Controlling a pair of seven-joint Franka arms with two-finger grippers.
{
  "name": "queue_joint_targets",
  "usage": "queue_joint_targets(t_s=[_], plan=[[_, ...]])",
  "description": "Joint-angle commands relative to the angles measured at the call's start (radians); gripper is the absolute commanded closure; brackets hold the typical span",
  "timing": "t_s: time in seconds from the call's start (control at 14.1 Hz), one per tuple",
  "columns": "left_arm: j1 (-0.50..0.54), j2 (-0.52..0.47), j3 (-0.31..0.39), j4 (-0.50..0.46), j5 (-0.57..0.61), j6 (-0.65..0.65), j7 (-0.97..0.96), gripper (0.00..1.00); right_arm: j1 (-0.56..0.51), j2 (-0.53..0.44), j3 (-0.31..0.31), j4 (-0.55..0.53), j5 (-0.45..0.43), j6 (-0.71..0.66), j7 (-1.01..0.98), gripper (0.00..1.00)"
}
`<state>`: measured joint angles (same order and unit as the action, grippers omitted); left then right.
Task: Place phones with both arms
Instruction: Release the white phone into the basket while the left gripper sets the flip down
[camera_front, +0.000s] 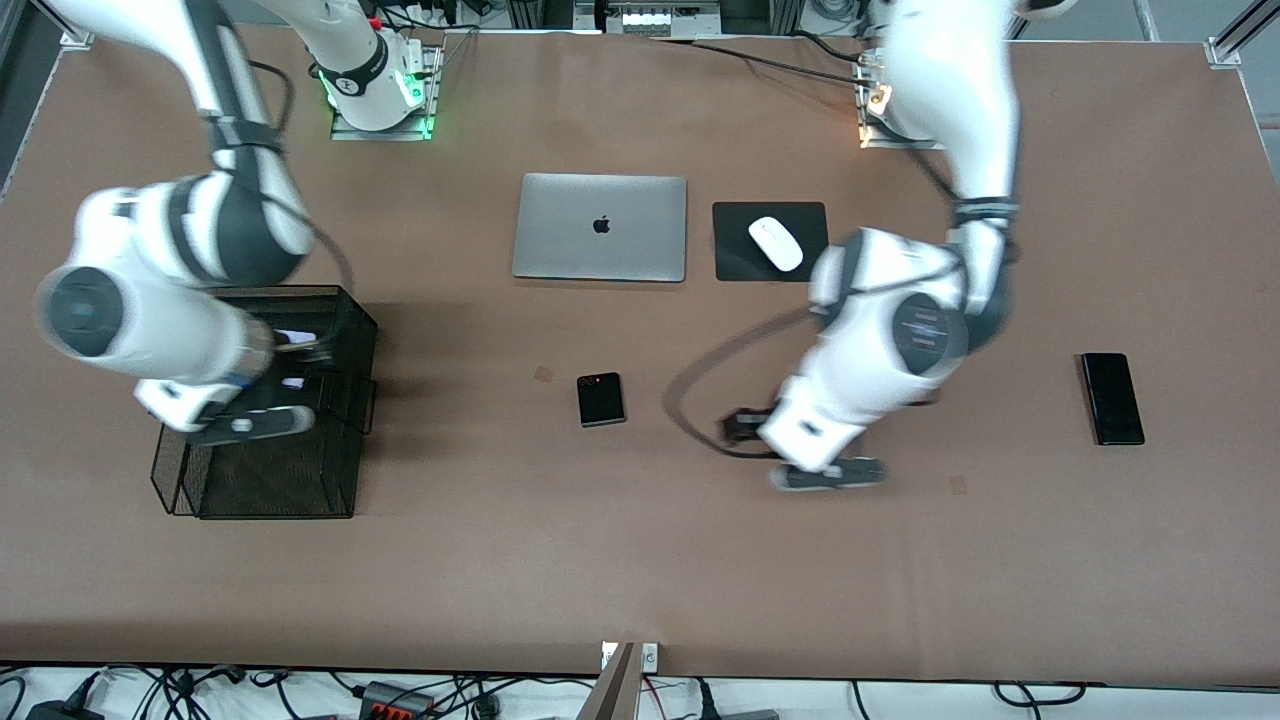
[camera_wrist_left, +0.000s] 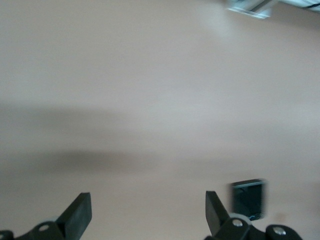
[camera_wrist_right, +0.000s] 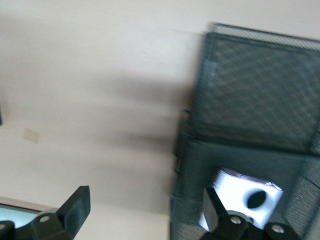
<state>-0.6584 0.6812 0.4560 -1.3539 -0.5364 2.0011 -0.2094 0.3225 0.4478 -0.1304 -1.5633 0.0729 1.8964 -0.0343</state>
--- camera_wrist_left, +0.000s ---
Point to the grey profile beam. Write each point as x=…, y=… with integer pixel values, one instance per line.
x=262, y=4

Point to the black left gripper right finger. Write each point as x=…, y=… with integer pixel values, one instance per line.
x=218, y=220

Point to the small black flip phone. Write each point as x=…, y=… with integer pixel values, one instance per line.
x=247, y=200

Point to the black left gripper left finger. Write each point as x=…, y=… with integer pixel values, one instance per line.
x=73, y=220

